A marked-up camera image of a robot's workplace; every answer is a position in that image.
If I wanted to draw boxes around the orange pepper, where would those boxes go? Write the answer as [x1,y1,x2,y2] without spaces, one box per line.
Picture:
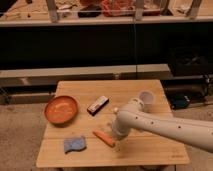
[93,131,116,147]

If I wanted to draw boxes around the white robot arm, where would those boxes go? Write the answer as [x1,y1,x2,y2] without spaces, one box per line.
[112,98,213,153]

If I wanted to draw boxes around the orange ceramic bowl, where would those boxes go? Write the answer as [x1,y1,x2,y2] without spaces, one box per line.
[44,96,78,125]

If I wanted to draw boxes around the dark rectangular snack bar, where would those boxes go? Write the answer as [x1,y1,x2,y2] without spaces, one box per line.
[87,96,109,116]

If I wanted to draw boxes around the wooden folding table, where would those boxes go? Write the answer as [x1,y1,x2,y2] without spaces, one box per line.
[36,80,189,168]

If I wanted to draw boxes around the blue sponge cloth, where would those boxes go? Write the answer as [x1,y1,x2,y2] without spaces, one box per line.
[64,136,87,154]

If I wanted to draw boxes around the translucent plastic cup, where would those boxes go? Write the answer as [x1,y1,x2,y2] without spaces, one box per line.
[138,91,155,108]

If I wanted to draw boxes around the cluttered wooden shelf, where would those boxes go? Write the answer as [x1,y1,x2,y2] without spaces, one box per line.
[0,0,213,27]

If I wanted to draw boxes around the hanging black cable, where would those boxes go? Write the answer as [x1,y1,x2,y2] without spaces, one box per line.
[132,16,139,80]

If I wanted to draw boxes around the grey metal bench rail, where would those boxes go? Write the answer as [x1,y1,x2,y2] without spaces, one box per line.
[0,64,171,87]

